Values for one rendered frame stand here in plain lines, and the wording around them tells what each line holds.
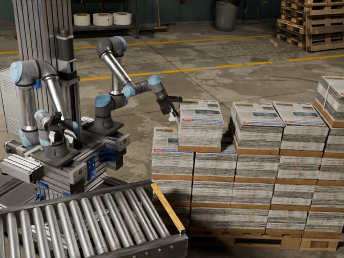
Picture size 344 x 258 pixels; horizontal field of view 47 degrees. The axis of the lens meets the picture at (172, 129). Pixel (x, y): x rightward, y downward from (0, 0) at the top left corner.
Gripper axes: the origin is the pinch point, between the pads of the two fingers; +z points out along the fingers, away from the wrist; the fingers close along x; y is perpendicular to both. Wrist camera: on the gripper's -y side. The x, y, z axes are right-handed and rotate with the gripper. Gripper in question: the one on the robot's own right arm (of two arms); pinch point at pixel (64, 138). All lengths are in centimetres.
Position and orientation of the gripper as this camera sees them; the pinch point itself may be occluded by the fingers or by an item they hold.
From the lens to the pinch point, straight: 201.1
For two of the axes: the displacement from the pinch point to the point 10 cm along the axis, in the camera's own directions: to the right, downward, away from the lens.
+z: 5.7, 4.1, -7.1
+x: -8.0, 1.0, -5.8
